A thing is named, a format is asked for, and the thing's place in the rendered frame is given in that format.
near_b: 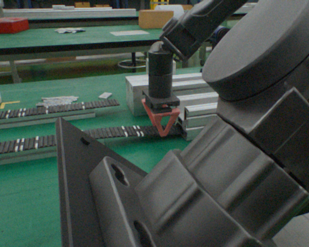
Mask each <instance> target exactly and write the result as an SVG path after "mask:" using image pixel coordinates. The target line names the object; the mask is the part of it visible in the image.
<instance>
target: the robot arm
mask: <svg viewBox="0 0 309 247"><path fill-rule="evenodd" d="M249 1H250V0H204V1H202V2H200V3H197V4H195V6H194V7H193V8H192V9H190V10H187V11H185V12H184V13H183V14H182V15H181V16H180V17H179V18H176V17H175V16H173V17H172V18H171V19H170V20H169V21H168V22H167V23H166V24H165V25H164V26H163V27H162V30H163V32H162V33H161V34H160V35H159V36H158V38H159V39H160V40H161V41H159V42H156V43H154V44H153V45H152V46H151V48H150V50H149V51H148V52H149V88H148V89H142V94H143V95H145V99H142V103H143V105H144V107H145V109H146V110H147V113H148V115H149V117H150V119H151V121H152V124H153V126H155V125H156V127H157V129H158V131H159V134H160V136H161V137H163V136H167V134H168V132H169V130H170V128H171V126H172V124H173V123H174V121H175V120H176V119H177V117H178V116H179V115H180V110H179V109H178V108H171V107H170V106H180V99H179V98H178V97H177V96H175V95H174V94H173V93H172V80H173V54H174V53H175V54H176V56H177V57H178V58H179V59H180V60H181V61H182V62H183V63H185V62H186V61H187V60H188V59H190V58H191V57H192V56H193V54H194V53H195V52H196V51H197V50H198V49H199V48H200V47H201V45H202V44H203V43H204V42H205V41H206V40H207V39H208V38H210V37H211V36H212V35H213V33H214V32H215V31H216V29H217V28H218V27H219V26H220V25H221V24H222V23H223V22H224V21H225V20H226V19H227V18H228V17H230V16H231V15H232V14H233V13H235V12H236V11H237V10H239V9H240V8H241V7H242V6H243V5H245V4H246V3H247V2H249ZM202 78H203V80H204V81H205V82H206V83H207V84H208V85H209V86H210V87H211V88H212V89H213V90H214V91H215V92H216V93H217V94H218V101H217V107H216V115H217V116H218V117H220V118H221V119H222V120H221V119H219V118H217V117H216V116H215V117H214V118H213V119H212V120H211V121H210V122H209V123H208V124H207V125H206V126H205V128H204V129H203V130H202V131H201V132H200V133H199V134H198V135H197V136H196V137H195V138H194V139H193V141H192V142H191V143H190V144H189V145H188V146H187V147H186V148H185V149H184V150H183V151H181V150H180V149H173V150H169V151H168V153H167V154H166V155H165V156H164V157H163V158H162V160H160V161H159V162H158V163H157V164H156V166H155V167H154V168H153V169H152V170H151V171H150V173H149V174H148V175H147V176H146V177H142V176H140V175H139V174H137V173H135V172H134V171H133V170H131V169H129V168H128V167H126V166H124V165H123V164H121V163H119V162H118V161H116V160H115V159H112V158H110V157H108V156H106V157H105V158H104V159H103V160H102V161H101V162H100V163H99V164H98V165H97V166H96V167H95V168H94V169H93V171H92V172H91V173H90V174H89V176H88V177H89V182H90V186H91V190H92V195H93V199H94V203H95V207H96V211H97V216H98V220H99V224H100V228H101V230H102V235H103V240H104V244H105V247H277V245H276V243H275V242H274V240H273V239H272V238H273V237H274V236H275V235H276V234H277V233H278V232H279V231H280V230H281V229H283V227H284V226H285V225H287V224H288V223H289V222H290V221H291V220H292V219H293V218H294V217H295V216H296V215H297V214H298V213H299V212H300V211H301V210H302V209H303V208H304V207H305V206H306V205H307V204H308V203H309V0H259V1H258V2H257V4H256V5H255V7H254V8H253V9H252V10H251V11H250V12H249V13H248V14H246V15H245V16H244V17H243V18H242V19H241V20H240V21H239V22H238V23H237V24H235V25H234V26H233V27H232V28H231V29H230V31H229V32H228V33H227V34H226V35H225V36H224V37H223V38H222V39H221V41H220V42H219V43H218V45H217V46H216V47H215V48H214V49H213V51H212V52H211V53H210V55H209V57H208V59H207V61H206V63H205V65H204V67H203V69H202ZM167 105H168V107H166V106H167ZM166 116H171V117H170V119H169V121H168V123H167V126H166V128H165V130H164V131H163V129H162V126H161V124H160V121H161V120H162V117H166Z"/></svg>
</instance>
